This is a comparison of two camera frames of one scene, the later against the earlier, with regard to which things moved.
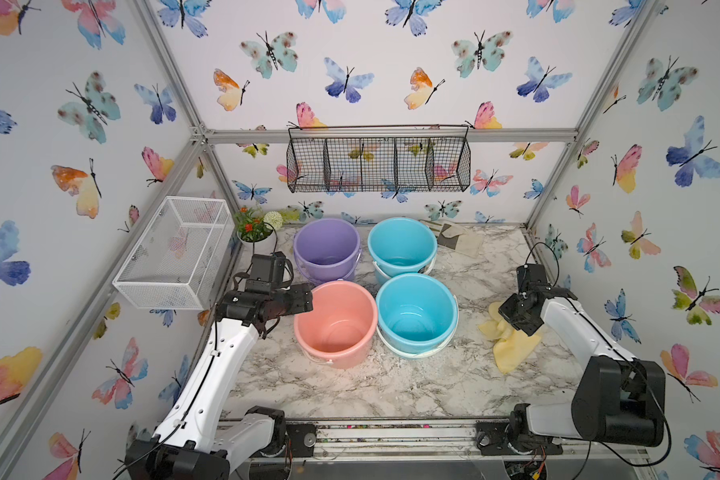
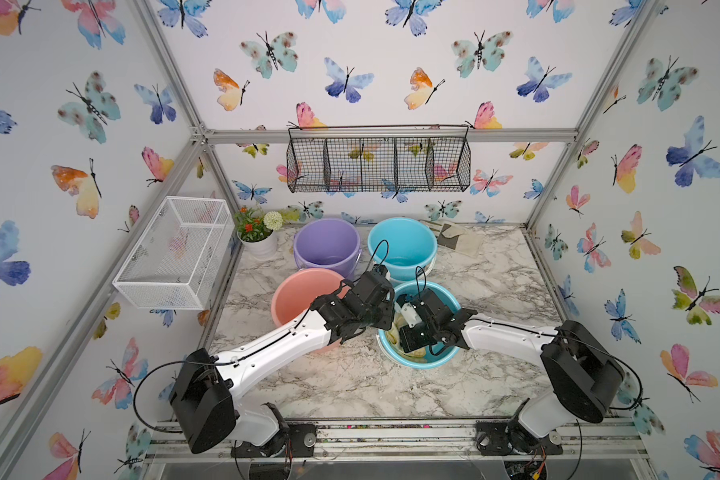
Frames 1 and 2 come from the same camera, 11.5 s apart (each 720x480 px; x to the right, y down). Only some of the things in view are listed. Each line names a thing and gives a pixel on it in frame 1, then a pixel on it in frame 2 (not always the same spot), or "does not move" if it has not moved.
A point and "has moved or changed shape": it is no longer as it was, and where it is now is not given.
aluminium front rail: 435,440 does not move
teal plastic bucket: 417,315 has moved or changed shape
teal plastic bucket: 401,245 does not move
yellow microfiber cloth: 509,344 has moved or changed shape
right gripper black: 505,310 -> 407,344
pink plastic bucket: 339,330 has moved or changed shape
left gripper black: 304,298 -> 387,317
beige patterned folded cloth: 455,237 does not move
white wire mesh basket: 175,260 does not move
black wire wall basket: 377,158 does not move
